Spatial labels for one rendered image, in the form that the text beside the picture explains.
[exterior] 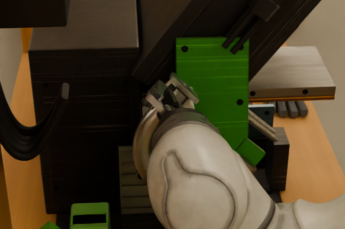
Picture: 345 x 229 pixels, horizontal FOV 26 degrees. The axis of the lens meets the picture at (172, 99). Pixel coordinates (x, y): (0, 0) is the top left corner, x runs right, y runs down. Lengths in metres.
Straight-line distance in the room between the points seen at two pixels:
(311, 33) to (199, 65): 3.02
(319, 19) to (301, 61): 2.93
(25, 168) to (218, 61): 0.56
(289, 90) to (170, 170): 0.60
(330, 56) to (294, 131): 2.32
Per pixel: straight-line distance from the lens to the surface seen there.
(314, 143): 1.60
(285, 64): 1.40
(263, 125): 1.41
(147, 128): 1.16
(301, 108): 1.68
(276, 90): 1.32
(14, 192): 1.50
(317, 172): 1.52
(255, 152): 1.22
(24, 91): 1.83
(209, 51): 1.17
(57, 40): 1.24
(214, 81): 1.18
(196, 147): 0.78
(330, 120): 3.40
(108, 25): 1.28
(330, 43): 4.07
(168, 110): 0.97
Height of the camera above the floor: 1.79
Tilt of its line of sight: 31 degrees down
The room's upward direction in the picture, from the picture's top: straight up
